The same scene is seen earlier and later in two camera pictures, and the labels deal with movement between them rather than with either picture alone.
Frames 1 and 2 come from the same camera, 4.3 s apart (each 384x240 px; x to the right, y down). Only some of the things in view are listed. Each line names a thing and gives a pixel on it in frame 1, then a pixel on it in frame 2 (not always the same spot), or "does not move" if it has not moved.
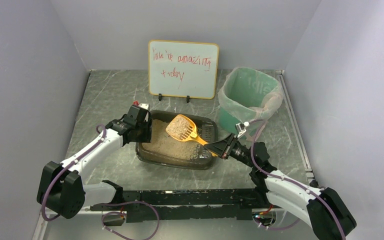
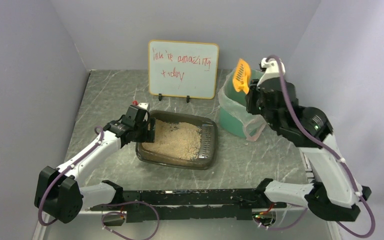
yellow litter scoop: (184, 128) to (241, 77)
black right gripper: (229, 145) to (253, 97)
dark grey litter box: (178, 140) does not move
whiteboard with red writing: (183, 69) does not move
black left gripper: (144, 129) does not move
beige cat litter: (164, 143) does not move
